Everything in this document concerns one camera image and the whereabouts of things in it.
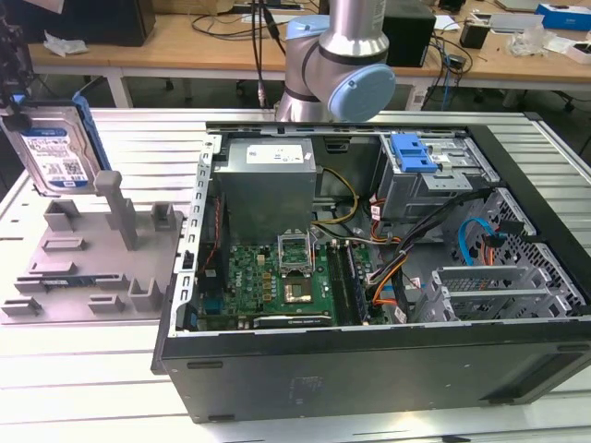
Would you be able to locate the hard disk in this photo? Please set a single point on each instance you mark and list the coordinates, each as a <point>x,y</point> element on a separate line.
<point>51,152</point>

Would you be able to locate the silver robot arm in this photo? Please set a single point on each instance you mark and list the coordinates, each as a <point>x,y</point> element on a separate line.
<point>351,41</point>

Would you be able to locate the crumpled clear plastic bag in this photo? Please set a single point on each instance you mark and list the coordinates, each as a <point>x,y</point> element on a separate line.
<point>64,44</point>

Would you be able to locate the large black box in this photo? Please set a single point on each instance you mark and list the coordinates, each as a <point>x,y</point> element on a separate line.
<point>92,23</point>

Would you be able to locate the long wooden desk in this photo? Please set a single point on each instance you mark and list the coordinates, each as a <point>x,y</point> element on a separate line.
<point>184,46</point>

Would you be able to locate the grey parts rack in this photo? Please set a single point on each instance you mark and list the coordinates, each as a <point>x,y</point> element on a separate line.
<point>92,258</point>

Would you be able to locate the RAM stick with blue label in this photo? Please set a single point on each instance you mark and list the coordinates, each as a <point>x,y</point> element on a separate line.
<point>69,280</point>

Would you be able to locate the black case fan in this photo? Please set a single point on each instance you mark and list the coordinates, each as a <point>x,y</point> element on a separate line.
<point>217,231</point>

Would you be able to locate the grey power supply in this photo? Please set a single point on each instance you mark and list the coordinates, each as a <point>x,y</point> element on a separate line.
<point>263,203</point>

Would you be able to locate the green motherboard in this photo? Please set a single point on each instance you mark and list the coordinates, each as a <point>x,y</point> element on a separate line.
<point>258,281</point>

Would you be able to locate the metal locking lever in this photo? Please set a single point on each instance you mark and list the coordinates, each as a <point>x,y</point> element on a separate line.
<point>315,240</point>

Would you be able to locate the CPU socket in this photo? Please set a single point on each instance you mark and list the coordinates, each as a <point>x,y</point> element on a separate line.
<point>297,291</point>

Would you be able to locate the black graphics card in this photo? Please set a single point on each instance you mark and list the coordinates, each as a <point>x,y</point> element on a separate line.
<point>291,321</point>

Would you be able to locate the black desktop box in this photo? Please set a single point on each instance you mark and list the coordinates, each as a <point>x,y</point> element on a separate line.
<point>408,39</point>

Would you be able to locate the blue plastic bay latch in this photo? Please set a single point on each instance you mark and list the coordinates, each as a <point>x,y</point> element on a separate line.
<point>408,154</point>

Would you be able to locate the dark RAM stick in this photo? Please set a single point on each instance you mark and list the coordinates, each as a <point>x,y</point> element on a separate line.
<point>359,286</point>

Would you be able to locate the grey metal drive bay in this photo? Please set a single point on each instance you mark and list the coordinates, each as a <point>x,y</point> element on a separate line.
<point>415,198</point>

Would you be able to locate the small black box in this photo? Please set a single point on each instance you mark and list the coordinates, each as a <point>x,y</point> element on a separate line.
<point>473,34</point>

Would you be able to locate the black PC case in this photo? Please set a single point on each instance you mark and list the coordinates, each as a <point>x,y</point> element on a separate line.
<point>369,378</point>

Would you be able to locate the blue cardboard box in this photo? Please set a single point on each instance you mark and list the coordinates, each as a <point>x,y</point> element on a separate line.
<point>563,16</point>

